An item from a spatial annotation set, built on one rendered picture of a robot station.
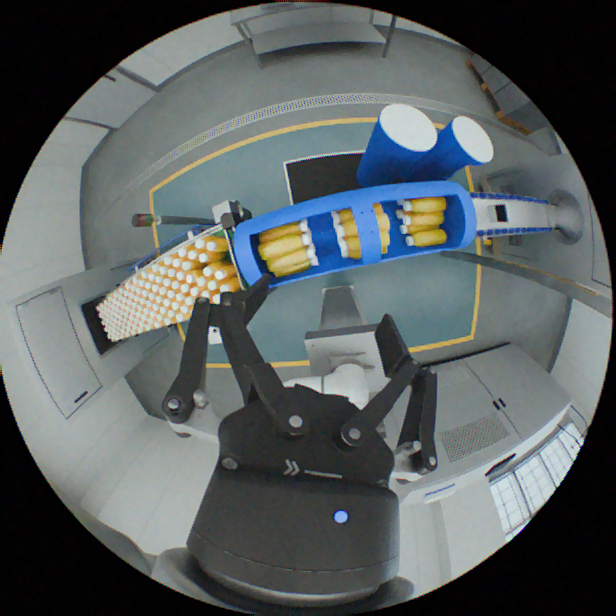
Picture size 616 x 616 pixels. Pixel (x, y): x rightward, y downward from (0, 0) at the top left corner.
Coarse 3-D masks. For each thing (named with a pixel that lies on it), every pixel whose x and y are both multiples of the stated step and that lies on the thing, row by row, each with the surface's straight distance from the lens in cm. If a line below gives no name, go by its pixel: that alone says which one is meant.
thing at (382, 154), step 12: (372, 132) 121; (384, 132) 101; (372, 144) 119; (384, 144) 106; (396, 144) 100; (372, 156) 125; (384, 156) 114; (396, 156) 108; (408, 156) 106; (420, 156) 110; (360, 168) 160; (372, 168) 136; (384, 168) 126; (396, 168) 122; (360, 180) 171; (372, 180) 152; (384, 180) 145
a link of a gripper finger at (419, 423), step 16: (432, 368) 18; (432, 384) 17; (416, 400) 16; (432, 400) 15; (416, 416) 14; (432, 416) 14; (400, 432) 15; (416, 432) 13; (432, 432) 13; (432, 448) 12; (416, 464) 12; (432, 464) 12; (400, 480) 13
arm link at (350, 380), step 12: (336, 372) 85; (348, 372) 83; (360, 372) 85; (324, 384) 80; (336, 384) 79; (348, 384) 78; (360, 384) 80; (348, 396) 75; (360, 396) 77; (360, 408) 77
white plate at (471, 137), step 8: (456, 120) 128; (464, 120) 132; (456, 128) 123; (464, 128) 128; (472, 128) 133; (480, 128) 139; (456, 136) 120; (464, 136) 124; (472, 136) 129; (480, 136) 134; (464, 144) 120; (472, 144) 125; (480, 144) 130; (488, 144) 136; (472, 152) 122; (480, 152) 127; (488, 152) 132; (480, 160) 124; (488, 160) 129
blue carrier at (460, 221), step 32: (352, 192) 70; (384, 192) 69; (416, 192) 72; (448, 192) 79; (256, 224) 69; (320, 224) 88; (448, 224) 98; (256, 256) 83; (320, 256) 86; (384, 256) 82
